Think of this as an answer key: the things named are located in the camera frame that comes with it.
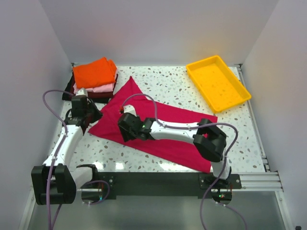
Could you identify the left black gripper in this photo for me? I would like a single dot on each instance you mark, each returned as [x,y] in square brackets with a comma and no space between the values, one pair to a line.
[98,113]

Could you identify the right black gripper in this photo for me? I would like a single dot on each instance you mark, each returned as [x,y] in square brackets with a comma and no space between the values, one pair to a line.
[126,135]

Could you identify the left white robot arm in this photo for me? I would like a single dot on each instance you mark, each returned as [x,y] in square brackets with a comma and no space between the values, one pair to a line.
[53,183]

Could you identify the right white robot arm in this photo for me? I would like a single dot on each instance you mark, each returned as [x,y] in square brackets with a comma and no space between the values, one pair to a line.
[208,139]

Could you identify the maroon folded t shirt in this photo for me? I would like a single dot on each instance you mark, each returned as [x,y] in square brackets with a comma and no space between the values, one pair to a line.
[72,88]

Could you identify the pink folded t shirt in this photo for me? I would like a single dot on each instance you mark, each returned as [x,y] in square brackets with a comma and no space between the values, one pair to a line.
[103,88]

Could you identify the orange folded t shirt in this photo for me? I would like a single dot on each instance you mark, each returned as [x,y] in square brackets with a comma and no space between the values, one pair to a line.
[95,74]

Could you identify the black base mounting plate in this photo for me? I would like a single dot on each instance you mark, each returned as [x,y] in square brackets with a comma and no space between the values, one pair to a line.
[147,184]

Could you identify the yellow plastic tray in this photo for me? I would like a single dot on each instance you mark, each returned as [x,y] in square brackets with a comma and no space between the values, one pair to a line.
[218,85]

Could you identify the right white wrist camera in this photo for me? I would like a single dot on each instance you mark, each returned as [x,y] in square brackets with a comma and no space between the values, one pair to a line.
[128,109]

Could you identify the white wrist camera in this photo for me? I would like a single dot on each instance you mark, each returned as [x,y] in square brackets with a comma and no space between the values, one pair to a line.
[128,109]
[82,92]

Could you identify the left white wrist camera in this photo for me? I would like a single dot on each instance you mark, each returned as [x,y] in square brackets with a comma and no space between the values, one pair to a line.
[82,92]

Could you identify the aluminium frame rail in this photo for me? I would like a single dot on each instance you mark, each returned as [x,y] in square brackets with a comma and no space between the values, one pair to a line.
[261,182]

